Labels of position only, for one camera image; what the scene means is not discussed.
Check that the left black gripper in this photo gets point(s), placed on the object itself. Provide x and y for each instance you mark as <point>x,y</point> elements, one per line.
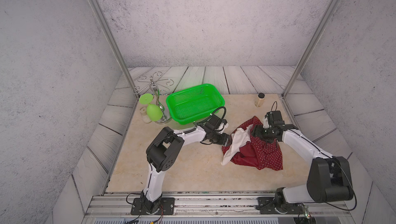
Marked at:
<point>225,140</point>

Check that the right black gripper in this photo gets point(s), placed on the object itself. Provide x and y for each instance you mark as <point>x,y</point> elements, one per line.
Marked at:
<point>257,131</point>

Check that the red polka dot skirt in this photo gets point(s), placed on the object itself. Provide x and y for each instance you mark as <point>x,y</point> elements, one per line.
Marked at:
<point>247,150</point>

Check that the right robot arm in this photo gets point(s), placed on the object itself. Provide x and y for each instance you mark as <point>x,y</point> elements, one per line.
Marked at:
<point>329,178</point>

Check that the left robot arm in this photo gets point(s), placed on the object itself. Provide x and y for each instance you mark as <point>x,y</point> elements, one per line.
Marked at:
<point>162,153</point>

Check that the green plastic basket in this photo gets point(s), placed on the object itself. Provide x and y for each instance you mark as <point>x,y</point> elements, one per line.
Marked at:
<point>194,103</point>

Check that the green plastic wine glass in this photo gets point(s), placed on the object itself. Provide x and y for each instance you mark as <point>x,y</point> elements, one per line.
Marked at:
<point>153,111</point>

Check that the small clear glass cup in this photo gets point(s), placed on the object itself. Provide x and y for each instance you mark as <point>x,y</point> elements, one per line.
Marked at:
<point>144,115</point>

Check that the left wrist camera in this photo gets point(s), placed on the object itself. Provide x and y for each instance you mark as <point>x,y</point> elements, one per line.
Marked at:
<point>216,120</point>

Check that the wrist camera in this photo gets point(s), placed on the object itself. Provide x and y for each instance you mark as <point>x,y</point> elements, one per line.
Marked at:
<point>216,120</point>
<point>273,118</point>

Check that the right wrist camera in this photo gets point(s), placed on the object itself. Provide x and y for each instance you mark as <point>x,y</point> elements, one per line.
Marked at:
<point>273,118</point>

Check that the silver wire glass rack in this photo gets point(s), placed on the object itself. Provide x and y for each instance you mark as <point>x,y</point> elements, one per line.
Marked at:
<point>159,87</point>

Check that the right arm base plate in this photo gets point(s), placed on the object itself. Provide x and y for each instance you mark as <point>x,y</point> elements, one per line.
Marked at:
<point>268,205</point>

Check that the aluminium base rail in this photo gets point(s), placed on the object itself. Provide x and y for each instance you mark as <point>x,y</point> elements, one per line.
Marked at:
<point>215,208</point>

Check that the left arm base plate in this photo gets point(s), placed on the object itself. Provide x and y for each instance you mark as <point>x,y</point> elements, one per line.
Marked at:
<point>161,206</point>

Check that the right aluminium frame post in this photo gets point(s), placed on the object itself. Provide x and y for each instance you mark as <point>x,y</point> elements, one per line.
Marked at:
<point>325,19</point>

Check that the aluminium frame post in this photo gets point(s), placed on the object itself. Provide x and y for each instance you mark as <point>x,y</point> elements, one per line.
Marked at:
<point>113,45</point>
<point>325,19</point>

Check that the left aluminium frame post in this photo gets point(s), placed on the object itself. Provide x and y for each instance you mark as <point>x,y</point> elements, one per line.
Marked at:
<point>113,45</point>

